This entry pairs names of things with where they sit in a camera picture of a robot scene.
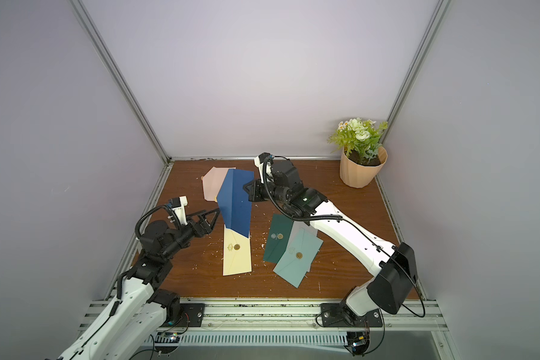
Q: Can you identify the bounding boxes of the navy blue envelope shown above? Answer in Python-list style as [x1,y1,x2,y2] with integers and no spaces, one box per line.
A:
[217,169,254,238]

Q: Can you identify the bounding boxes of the pink envelope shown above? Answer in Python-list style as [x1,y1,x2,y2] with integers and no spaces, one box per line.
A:
[201,166,234,202]

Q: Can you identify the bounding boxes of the cream yellow envelope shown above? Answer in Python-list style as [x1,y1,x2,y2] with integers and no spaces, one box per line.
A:
[223,227,252,276]

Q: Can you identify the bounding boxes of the teal envelope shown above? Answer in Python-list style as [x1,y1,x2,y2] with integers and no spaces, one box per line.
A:
[274,229,323,288]

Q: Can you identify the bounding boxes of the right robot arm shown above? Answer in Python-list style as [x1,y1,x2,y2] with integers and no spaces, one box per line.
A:
[244,152,418,319]

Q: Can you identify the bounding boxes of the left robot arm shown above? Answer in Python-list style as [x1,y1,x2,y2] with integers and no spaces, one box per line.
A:
[60,196,221,360]

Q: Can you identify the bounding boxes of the dark green envelope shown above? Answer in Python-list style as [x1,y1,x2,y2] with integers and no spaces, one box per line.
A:
[262,214,293,263]

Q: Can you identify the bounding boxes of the grey envelope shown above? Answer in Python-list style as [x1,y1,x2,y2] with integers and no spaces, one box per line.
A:
[284,223,323,277]

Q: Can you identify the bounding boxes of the ribbed terracotta plant pot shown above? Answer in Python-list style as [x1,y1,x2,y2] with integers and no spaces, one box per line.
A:
[340,146,388,188]

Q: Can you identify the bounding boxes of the green plant white flowers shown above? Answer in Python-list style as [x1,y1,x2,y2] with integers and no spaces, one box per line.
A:
[328,118,388,167]

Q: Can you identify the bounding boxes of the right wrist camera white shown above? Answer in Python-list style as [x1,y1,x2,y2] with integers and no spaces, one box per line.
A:
[254,152,274,183]

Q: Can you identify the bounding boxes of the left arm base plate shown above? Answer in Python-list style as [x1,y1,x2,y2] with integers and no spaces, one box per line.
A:
[163,302,206,328]

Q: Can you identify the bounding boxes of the aluminium front rail frame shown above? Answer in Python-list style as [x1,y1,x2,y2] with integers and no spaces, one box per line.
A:
[77,298,451,334]

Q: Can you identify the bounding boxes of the white vented cable duct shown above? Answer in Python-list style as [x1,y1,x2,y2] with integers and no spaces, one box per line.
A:
[139,331,348,347]

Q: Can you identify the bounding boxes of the left circuit board with wires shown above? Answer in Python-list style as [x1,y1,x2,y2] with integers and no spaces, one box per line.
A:
[130,313,190,359]

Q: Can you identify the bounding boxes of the circuit board with wires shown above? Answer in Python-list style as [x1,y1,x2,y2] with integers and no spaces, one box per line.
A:
[344,308,386,357]
[130,313,190,359]

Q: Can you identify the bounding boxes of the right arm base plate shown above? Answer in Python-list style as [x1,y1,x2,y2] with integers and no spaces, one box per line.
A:
[319,303,383,328]

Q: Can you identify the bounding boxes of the right circuit board with wires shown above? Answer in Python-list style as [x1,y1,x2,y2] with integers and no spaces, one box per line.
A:
[344,308,386,357]

